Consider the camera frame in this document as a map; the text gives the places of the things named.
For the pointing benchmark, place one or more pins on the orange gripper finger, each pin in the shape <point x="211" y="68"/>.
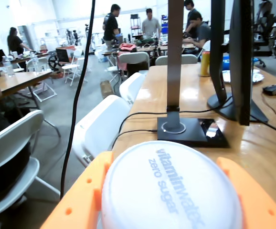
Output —
<point x="259" y="210"/>
<point x="78" y="202"/>

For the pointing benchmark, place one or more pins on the vitaminwater bottle dark label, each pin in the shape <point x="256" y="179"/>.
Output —
<point x="164" y="190"/>

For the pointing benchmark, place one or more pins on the white paper plate stack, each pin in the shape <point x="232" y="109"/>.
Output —
<point x="257" y="78"/>

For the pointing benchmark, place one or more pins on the white folding chair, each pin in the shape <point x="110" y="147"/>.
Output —
<point x="190" y="59"/>
<point x="99" y="124"/>
<point x="133" y="57"/>
<point x="41" y="65"/>
<point x="130" y="88"/>
<point x="74" y="68"/>
<point x="13" y="133"/>

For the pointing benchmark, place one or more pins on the small cardboard box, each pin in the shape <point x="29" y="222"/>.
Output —
<point x="107" y="89"/>

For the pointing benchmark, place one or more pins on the wooden folding table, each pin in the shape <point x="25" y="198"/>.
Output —
<point x="21" y="80"/>

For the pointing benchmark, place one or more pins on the blue plastic bin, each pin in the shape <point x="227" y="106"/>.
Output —
<point x="226" y="63"/>

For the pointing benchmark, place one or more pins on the black computer monitor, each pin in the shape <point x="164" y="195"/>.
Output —
<point x="240" y="59"/>

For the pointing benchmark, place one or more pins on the yellow cylinder container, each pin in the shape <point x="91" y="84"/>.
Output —
<point x="205" y="64"/>

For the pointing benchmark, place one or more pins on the red bag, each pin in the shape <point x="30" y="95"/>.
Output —
<point x="127" y="47"/>

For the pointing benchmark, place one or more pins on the woman in black clothes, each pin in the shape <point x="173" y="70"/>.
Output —
<point x="15" y="44"/>

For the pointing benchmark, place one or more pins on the desk lamp black base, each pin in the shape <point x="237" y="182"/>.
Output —
<point x="175" y="59"/>

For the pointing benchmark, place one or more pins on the person in black T-shirt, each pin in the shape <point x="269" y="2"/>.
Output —
<point x="110" y="26"/>

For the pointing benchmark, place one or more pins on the seated person grey shirt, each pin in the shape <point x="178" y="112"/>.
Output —
<point x="203" y="33"/>

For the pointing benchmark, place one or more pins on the black shelf rack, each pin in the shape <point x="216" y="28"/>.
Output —
<point x="134" y="23"/>

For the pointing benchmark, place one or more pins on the standing person grey shirt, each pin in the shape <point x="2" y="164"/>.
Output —
<point x="151" y="27"/>

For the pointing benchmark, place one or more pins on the shelf rack blue bins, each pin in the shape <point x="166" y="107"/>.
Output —
<point x="164" y="23"/>

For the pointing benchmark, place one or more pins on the standing person dark clothes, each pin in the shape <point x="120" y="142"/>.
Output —
<point x="191" y="10"/>

